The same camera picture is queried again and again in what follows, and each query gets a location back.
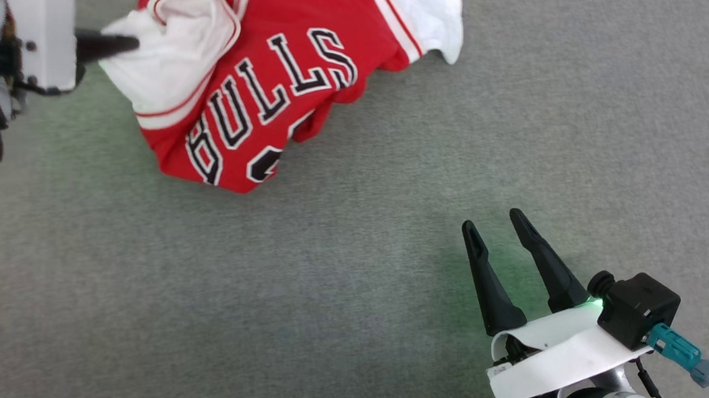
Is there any red Bulls basketball jersey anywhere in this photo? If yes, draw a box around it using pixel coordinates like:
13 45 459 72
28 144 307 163
89 0 467 209

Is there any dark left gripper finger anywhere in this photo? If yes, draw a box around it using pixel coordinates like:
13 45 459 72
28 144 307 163
74 29 141 68

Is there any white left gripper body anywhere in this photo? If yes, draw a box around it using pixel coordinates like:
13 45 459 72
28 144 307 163
0 0 90 98

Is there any teal right camera connector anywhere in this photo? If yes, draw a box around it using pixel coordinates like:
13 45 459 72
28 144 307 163
643 323 709 388

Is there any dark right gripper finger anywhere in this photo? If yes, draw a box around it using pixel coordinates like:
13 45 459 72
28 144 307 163
454 220 535 339
502 208 598 316

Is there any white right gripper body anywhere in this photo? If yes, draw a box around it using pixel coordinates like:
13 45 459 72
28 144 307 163
484 294 658 398

